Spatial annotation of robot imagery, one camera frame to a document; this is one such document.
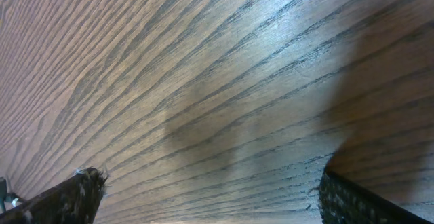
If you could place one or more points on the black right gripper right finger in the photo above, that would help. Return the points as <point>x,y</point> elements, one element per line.
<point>342,201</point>

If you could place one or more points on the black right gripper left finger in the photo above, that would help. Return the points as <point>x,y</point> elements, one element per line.
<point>75,200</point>

